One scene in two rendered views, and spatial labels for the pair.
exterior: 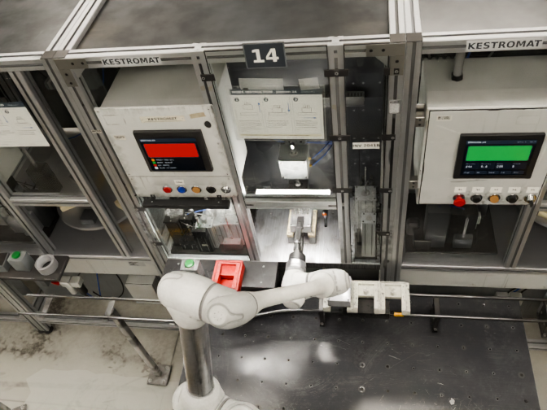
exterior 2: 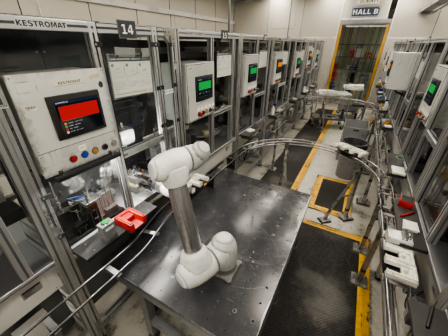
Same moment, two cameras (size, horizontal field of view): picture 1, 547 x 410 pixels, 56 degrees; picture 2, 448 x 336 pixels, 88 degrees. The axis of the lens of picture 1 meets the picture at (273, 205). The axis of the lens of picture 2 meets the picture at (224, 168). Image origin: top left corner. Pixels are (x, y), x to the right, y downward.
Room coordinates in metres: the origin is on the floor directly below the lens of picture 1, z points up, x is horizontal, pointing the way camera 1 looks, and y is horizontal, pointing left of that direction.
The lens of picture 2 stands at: (0.48, 1.25, 1.95)
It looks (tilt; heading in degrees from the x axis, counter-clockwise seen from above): 29 degrees down; 283
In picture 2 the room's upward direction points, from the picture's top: 1 degrees clockwise
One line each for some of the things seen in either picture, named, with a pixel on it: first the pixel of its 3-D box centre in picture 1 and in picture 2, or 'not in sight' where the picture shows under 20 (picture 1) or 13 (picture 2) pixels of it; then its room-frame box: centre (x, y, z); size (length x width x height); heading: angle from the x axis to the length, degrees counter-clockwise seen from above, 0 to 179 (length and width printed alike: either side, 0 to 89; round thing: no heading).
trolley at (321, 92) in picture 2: not in sight; (329, 108); (-0.86, -5.28, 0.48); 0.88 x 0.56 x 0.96; 2
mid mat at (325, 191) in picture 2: not in sight; (331, 194); (-0.45, -1.85, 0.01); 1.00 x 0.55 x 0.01; 74
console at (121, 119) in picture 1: (177, 134); (61, 117); (1.56, 0.30, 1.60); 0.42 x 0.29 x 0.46; 74
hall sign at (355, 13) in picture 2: not in sight; (365, 11); (-1.73, -7.76, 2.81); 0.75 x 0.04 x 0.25; 164
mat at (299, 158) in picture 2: not in sight; (311, 134); (-0.40, -4.43, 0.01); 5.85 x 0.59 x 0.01; 74
